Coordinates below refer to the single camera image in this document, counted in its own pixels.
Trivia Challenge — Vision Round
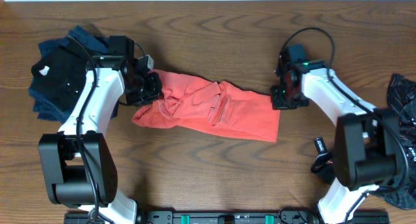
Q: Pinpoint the red soccer t-shirt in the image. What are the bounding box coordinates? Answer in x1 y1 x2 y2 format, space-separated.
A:
132 70 280 142

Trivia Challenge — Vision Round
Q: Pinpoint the black patterned jersey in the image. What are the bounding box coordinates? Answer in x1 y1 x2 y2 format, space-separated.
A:
310 73 416 211

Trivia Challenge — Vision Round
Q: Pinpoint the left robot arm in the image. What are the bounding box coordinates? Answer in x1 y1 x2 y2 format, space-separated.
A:
38 36 162 224

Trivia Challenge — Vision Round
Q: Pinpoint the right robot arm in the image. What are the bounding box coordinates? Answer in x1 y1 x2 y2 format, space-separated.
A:
272 44 408 223

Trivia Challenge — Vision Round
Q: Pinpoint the black folded polo shirt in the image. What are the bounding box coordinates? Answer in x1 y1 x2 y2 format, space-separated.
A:
29 41 88 112

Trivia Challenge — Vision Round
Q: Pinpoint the navy folded shirt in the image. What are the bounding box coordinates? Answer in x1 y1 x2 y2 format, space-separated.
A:
32 26 109 123

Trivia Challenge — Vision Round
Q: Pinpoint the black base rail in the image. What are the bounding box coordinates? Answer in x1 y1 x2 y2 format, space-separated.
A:
63 208 390 224

